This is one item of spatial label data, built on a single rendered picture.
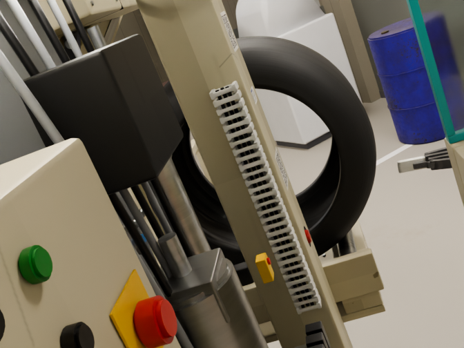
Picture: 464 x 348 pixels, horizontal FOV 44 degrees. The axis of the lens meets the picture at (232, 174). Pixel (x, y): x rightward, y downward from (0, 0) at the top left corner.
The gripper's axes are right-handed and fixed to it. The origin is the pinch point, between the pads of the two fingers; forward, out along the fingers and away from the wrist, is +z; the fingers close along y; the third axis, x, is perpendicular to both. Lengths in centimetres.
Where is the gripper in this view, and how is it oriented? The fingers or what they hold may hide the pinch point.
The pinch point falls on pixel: (411, 164)
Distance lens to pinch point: 156.4
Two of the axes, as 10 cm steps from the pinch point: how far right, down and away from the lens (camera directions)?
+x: 2.4, 9.2, 3.0
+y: -1.0, 3.3, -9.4
